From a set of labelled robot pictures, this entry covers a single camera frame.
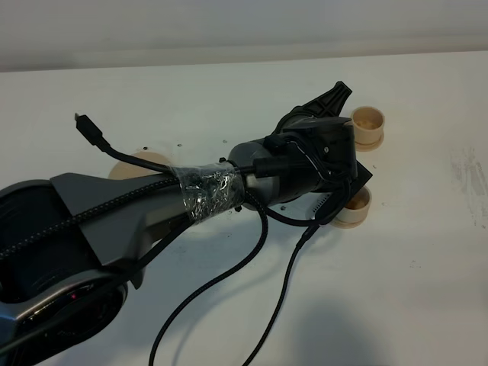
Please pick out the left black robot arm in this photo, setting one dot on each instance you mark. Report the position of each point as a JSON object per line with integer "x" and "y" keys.
{"x": 72, "y": 245}

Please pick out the far beige cup saucer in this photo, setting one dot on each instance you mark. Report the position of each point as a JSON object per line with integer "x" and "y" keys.
{"x": 369, "y": 147}

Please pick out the beige teapot saucer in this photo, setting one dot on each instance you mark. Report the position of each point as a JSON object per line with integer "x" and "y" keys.
{"x": 123, "y": 170}

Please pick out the beige teacup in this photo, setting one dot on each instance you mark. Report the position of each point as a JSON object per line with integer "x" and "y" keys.
{"x": 360, "y": 203}
{"x": 368, "y": 125}

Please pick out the near beige teacup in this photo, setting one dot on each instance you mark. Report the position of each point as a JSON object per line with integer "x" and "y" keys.
{"x": 360, "y": 203}

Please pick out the near beige cup saucer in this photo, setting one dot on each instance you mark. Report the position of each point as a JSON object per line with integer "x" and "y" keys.
{"x": 348, "y": 220}

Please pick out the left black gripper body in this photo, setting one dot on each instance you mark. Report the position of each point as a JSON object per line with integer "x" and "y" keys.
{"x": 311, "y": 151}

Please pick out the far beige teacup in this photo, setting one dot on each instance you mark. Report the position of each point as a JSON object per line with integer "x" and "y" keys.
{"x": 368, "y": 125}

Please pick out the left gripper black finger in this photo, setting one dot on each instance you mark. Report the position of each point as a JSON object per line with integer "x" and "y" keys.
{"x": 329, "y": 104}

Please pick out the beige cup saucer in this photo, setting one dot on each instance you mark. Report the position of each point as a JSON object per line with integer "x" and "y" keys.
{"x": 348, "y": 220}
{"x": 369, "y": 147}

